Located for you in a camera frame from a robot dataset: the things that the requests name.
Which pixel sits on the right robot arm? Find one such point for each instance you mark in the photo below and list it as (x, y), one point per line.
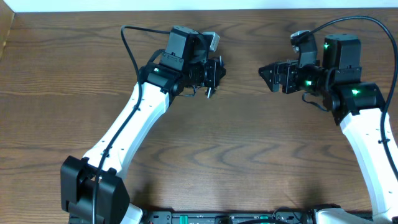
(356, 107)

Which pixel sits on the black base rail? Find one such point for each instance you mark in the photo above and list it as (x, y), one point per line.
(159, 217)

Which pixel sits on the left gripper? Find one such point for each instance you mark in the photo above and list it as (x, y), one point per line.
(214, 79)

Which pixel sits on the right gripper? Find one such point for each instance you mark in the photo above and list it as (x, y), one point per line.
(289, 68)

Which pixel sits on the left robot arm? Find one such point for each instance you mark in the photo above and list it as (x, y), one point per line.
(92, 187)

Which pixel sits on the cardboard panel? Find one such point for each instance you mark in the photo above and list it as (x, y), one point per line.
(6, 20)

